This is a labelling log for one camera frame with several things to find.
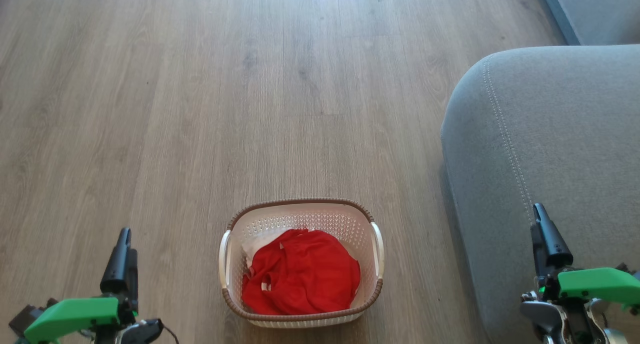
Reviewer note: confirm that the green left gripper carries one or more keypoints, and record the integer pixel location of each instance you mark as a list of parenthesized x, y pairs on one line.
[(75, 316)]

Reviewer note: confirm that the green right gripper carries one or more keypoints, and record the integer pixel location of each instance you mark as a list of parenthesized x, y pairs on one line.
[(600, 284)]

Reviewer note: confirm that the grey fabric sofa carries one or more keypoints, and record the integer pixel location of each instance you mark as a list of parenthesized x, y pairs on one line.
[(550, 133)]

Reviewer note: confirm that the white basket with brown rim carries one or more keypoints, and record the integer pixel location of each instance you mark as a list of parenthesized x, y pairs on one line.
[(310, 219)]

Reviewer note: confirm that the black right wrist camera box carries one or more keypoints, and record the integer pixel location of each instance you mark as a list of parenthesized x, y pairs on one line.
[(625, 268)]

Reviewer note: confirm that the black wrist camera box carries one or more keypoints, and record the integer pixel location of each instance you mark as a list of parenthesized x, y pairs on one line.
[(27, 316), (625, 268)]

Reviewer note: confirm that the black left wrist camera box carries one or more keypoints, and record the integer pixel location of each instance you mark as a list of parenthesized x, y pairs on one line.
[(27, 316)]

